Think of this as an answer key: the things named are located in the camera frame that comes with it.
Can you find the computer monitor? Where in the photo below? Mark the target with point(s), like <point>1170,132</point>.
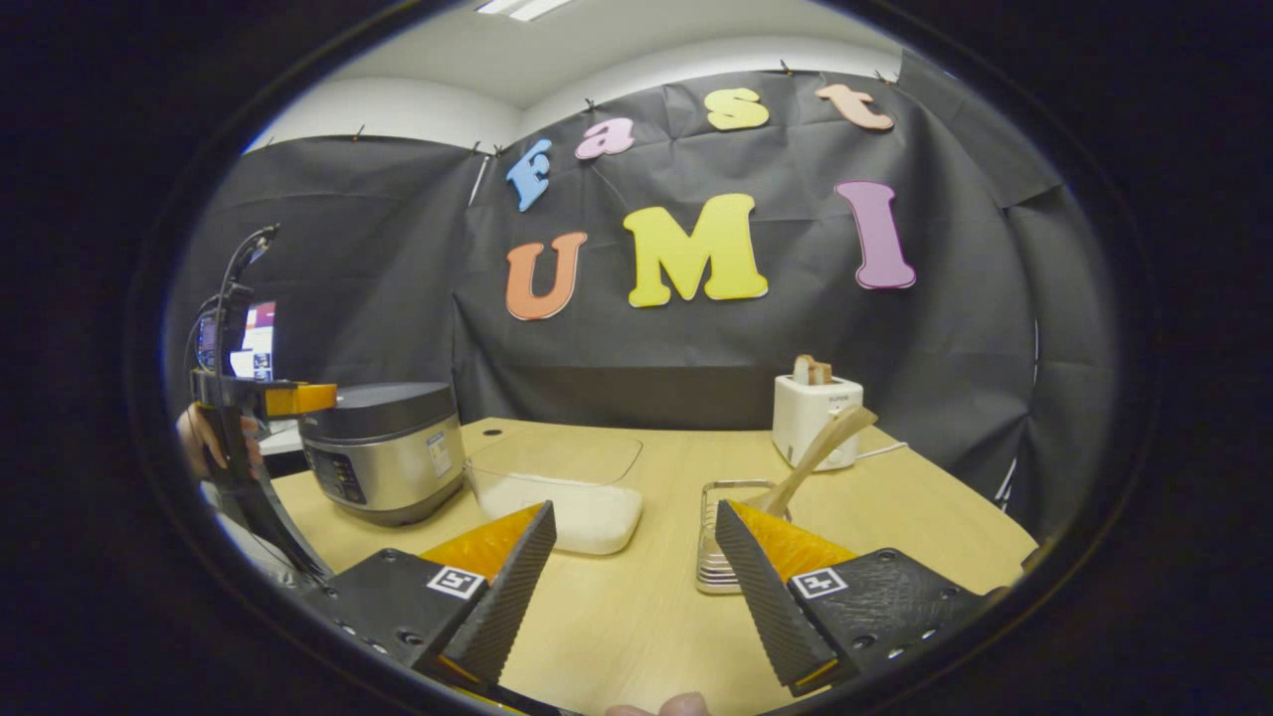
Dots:
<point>261,338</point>

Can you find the black silver rice cooker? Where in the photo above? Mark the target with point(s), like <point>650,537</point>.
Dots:
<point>388,447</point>

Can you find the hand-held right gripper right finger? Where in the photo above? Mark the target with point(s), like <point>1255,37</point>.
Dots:
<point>771,607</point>

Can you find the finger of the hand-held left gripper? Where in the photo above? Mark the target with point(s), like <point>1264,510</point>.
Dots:
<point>254,390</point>

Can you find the white rice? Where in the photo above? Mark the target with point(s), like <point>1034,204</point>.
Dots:
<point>587,517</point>

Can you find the brown bread slice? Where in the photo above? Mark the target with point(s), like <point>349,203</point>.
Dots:
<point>822,373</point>

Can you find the white toaster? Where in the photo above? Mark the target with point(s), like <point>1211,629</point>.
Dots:
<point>811,418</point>

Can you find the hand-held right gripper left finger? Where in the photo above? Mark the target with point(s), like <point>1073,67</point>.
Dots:
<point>502,607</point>

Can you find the white side table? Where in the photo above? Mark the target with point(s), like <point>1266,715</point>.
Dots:
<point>280,440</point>

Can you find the pale bread slice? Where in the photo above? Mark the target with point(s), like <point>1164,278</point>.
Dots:
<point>803,370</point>

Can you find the wooden spoon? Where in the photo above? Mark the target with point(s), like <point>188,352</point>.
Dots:
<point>820,447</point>

